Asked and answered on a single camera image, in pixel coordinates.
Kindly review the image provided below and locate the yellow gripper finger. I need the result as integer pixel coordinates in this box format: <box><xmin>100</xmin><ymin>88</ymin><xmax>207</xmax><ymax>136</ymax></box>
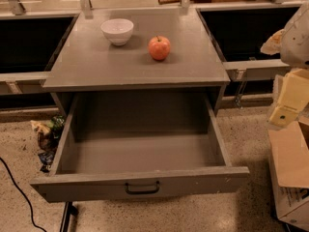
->
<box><xmin>268</xmin><ymin>69</ymin><xmax>309</xmax><ymax>128</ymax></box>
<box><xmin>260</xmin><ymin>29</ymin><xmax>285</xmax><ymax>55</ymax></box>

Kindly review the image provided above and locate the red apple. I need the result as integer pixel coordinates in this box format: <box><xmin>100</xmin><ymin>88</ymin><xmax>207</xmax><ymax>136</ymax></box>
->
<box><xmin>148</xmin><ymin>36</ymin><xmax>171</xmax><ymax>61</ymax></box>

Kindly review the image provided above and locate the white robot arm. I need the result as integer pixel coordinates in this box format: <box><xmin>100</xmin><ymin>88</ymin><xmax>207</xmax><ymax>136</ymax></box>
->
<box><xmin>260</xmin><ymin>2</ymin><xmax>309</xmax><ymax>128</ymax></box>

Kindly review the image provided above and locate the grey open top drawer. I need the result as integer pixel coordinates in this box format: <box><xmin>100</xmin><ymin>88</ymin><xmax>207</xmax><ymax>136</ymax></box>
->
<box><xmin>29</xmin><ymin>93</ymin><xmax>250</xmax><ymax>204</ymax></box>

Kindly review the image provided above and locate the cardboard box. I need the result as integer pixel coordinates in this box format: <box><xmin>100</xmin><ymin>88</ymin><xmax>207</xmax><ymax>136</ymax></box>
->
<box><xmin>268</xmin><ymin>117</ymin><xmax>309</xmax><ymax>232</ymax></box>

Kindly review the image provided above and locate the wooden stick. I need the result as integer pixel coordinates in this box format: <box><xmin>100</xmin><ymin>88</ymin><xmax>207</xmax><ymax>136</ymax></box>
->
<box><xmin>157</xmin><ymin>0</ymin><xmax>193</xmax><ymax>5</ymax></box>

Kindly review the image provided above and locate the grey cabinet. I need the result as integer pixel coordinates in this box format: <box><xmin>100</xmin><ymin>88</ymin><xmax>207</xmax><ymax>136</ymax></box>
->
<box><xmin>43</xmin><ymin>8</ymin><xmax>229</xmax><ymax>124</ymax></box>

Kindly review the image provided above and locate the white ceramic bowl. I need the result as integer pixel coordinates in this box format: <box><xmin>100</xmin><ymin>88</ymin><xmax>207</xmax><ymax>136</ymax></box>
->
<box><xmin>100</xmin><ymin>18</ymin><xmax>134</xmax><ymax>45</ymax></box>

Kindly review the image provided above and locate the pile of snack bags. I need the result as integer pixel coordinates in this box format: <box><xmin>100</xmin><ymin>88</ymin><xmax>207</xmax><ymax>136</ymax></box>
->
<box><xmin>30</xmin><ymin>115</ymin><xmax>65</xmax><ymax>173</ymax></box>

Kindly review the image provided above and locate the black cabinet leg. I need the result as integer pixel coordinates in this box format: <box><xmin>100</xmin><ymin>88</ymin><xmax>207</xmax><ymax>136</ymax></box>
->
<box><xmin>60</xmin><ymin>202</ymin><xmax>78</xmax><ymax>232</ymax></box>

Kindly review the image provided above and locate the black drawer handle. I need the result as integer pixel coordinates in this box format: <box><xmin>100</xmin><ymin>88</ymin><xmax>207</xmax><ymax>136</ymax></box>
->
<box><xmin>125</xmin><ymin>181</ymin><xmax>160</xmax><ymax>195</ymax></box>

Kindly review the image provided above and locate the black cable on floor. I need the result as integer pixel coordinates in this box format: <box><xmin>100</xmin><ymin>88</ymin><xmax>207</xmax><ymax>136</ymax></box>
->
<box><xmin>0</xmin><ymin>157</ymin><xmax>48</xmax><ymax>232</ymax></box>

